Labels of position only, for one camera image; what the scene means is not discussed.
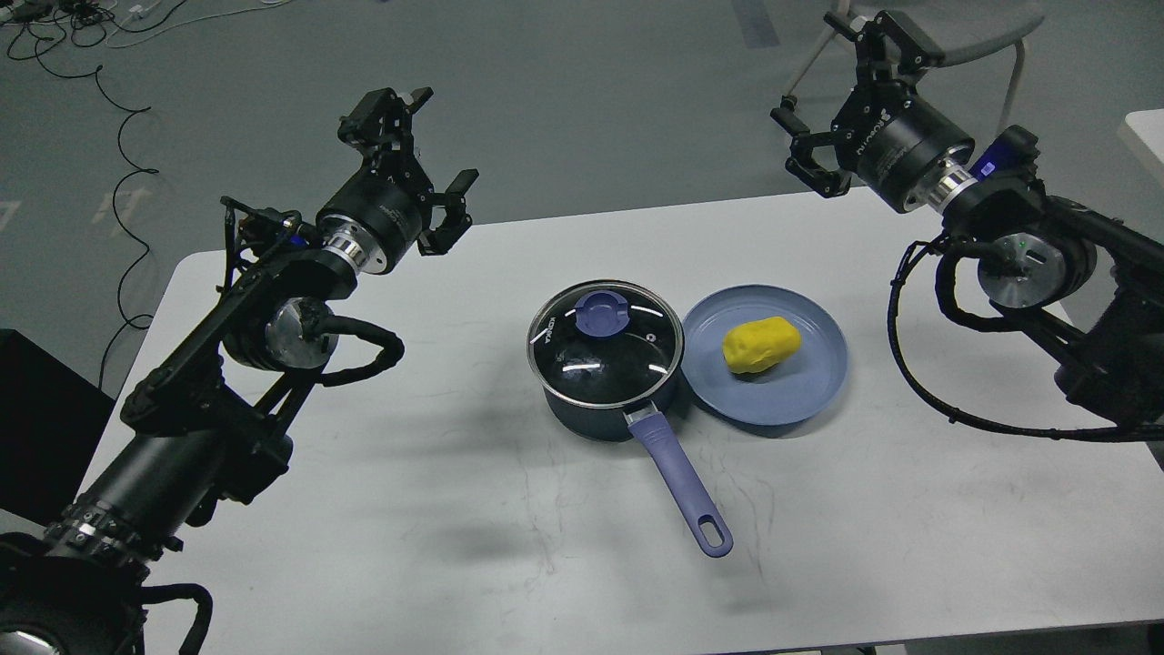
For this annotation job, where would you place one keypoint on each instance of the grey office chair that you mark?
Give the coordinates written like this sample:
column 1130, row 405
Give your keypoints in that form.
column 965, row 31

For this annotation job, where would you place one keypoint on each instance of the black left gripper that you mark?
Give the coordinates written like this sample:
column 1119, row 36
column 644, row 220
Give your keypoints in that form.
column 387, row 206

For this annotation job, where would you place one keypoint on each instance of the white table corner right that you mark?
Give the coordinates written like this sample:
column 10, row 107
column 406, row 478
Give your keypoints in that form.
column 1142, row 133

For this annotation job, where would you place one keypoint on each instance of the glass lid purple knob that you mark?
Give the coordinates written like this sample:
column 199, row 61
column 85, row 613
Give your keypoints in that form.
column 605, row 343

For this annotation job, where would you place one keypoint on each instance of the dark blue saucepan purple handle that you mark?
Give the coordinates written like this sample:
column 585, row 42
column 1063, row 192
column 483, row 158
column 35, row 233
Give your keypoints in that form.
column 645, row 421

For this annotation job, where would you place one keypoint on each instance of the yellow potato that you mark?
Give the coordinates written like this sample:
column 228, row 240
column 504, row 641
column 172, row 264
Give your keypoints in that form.
column 754, row 347

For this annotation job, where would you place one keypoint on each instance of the blue plate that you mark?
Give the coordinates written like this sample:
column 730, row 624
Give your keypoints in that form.
column 797, row 389

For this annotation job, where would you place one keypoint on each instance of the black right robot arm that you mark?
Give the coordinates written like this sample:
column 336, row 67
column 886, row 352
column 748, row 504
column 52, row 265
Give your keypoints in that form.
column 1012, row 258

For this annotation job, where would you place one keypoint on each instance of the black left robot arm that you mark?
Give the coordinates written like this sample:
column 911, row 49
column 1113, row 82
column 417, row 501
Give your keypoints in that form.
column 210, row 423

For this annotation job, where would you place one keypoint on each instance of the black box at left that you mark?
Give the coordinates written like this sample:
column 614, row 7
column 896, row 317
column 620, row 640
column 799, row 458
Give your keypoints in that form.
column 51, row 423

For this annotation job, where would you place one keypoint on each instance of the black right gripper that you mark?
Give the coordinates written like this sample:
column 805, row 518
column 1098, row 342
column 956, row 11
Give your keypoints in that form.
column 885, row 134

